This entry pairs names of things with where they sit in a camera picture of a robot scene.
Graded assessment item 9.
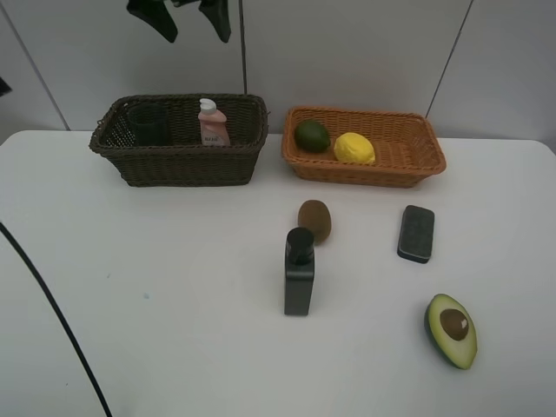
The pink bottle white cap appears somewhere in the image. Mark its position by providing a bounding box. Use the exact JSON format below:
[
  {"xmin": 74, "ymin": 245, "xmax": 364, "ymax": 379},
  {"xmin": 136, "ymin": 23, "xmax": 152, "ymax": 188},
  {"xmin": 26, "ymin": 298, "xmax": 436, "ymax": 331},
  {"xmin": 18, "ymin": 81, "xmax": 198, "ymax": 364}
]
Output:
[{"xmin": 198, "ymin": 98, "xmax": 230, "ymax": 147}]

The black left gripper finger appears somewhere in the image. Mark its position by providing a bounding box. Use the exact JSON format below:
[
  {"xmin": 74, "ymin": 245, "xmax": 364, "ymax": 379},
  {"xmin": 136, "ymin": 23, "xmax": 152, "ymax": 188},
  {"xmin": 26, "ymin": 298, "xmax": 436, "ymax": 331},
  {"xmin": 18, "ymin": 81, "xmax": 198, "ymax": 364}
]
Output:
[
  {"xmin": 126, "ymin": 0, "xmax": 178, "ymax": 43},
  {"xmin": 199, "ymin": 0, "xmax": 231, "ymax": 43}
]

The black square bottle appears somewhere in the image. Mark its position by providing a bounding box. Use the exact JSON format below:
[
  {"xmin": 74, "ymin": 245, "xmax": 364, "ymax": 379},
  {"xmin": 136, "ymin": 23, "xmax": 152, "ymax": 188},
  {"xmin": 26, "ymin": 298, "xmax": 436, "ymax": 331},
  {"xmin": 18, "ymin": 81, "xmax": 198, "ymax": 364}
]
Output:
[{"xmin": 284, "ymin": 227, "xmax": 315, "ymax": 316}]

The yellow lemon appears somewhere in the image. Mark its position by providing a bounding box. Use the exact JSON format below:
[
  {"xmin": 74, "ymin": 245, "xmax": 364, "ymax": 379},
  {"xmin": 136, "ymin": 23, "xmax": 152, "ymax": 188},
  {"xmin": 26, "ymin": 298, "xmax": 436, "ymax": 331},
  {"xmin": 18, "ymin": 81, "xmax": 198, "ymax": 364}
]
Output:
[{"xmin": 334, "ymin": 132, "xmax": 375, "ymax": 164}]

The dark green lime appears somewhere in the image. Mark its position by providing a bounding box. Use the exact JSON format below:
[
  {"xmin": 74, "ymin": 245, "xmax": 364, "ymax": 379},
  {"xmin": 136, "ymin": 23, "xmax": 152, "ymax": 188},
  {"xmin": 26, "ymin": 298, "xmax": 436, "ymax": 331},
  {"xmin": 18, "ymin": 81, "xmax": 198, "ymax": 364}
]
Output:
[{"xmin": 295, "ymin": 120, "xmax": 330, "ymax": 153}]

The brown kiwi fruit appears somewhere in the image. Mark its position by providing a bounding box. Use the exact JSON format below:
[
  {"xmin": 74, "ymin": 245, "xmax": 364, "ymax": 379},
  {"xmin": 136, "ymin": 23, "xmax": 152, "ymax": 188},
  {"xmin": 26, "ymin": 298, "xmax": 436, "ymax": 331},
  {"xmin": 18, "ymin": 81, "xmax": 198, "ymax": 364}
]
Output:
[{"xmin": 298, "ymin": 200, "xmax": 332, "ymax": 245}]

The halved avocado with pit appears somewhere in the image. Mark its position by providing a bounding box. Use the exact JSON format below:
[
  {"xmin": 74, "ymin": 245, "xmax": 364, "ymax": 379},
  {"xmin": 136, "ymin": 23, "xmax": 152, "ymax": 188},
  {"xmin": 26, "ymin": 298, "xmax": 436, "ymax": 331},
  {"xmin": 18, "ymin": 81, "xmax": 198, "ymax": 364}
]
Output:
[{"xmin": 424, "ymin": 294, "xmax": 478, "ymax": 370}]

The orange wicker basket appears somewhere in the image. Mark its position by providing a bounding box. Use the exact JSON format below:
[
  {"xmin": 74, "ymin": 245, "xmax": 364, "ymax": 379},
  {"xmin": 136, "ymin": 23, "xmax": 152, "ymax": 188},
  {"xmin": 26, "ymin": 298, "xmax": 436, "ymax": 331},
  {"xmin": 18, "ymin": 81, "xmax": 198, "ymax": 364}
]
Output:
[{"xmin": 281, "ymin": 107, "xmax": 447, "ymax": 188}]

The black cable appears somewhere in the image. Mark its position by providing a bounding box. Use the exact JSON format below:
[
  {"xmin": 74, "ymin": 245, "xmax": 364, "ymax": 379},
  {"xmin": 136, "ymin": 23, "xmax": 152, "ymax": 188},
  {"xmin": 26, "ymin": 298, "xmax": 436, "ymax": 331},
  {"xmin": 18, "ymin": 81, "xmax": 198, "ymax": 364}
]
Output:
[{"xmin": 0, "ymin": 221, "xmax": 114, "ymax": 417}]

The grey translucent plastic cup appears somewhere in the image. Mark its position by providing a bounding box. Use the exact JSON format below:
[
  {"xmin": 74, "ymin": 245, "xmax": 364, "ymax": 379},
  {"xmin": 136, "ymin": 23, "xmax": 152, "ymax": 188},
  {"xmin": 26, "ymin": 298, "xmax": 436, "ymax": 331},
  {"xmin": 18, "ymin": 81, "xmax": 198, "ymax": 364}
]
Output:
[{"xmin": 128, "ymin": 103, "xmax": 171, "ymax": 147}]

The dark brown wicker basket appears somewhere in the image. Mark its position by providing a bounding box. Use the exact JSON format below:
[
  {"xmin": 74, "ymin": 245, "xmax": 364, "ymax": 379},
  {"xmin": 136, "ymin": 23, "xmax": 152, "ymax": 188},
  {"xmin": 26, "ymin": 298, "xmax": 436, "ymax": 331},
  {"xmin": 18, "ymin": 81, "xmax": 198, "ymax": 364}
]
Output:
[{"xmin": 89, "ymin": 93, "xmax": 268, "ymax": 187}]

